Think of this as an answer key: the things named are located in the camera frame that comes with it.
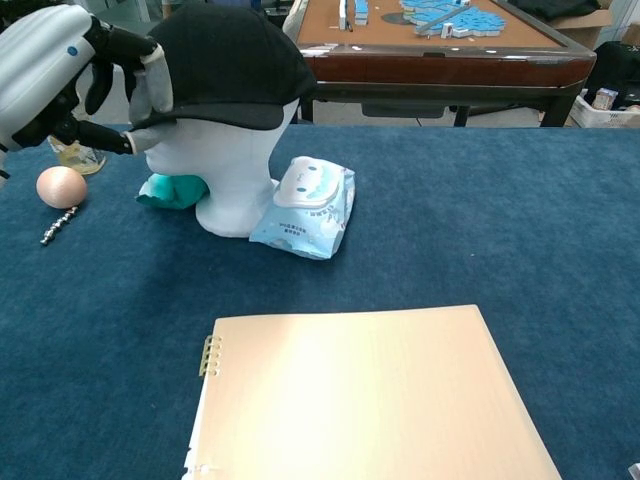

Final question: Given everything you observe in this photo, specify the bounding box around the white foam mannequin head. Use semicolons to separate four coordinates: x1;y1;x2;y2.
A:
133;97;301;239

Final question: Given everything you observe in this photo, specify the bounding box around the plastic bottle with yellow drink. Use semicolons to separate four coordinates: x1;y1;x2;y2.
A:
48;139;107;176

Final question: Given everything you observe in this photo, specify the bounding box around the pink ball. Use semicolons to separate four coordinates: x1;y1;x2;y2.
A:
35;166;89;209

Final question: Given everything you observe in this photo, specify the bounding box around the black baseball cap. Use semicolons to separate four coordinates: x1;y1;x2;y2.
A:
130;3;319;132

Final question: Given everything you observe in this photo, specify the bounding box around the beige ring binder notebook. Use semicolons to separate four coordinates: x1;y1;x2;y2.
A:
182;303;564;480

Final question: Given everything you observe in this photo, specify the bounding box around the cardboard box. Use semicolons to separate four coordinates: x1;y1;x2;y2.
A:
549;9;616;46

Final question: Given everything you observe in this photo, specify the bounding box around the light blue wet wipes pack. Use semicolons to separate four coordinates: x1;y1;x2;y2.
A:
248;155;357;260

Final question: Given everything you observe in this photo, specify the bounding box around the teal cloth item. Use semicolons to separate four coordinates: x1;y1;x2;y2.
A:
134;172;211;211

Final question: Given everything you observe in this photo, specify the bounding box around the brown mahjong table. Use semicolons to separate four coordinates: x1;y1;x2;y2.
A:
294;0;599;129

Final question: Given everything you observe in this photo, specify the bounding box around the blue felt table mat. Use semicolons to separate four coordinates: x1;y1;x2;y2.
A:
0;122;640;480

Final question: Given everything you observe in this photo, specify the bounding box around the white storage crate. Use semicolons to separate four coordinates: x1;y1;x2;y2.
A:
569;87;640;129

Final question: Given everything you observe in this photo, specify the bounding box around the metal bead chain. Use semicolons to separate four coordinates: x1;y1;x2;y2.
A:
39;204;80;247

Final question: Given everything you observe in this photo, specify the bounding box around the blue mahjong tile pile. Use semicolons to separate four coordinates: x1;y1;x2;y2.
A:
382;0;504;39

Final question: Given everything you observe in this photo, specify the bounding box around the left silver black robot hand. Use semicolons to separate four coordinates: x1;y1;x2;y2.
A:
0;4;174;156

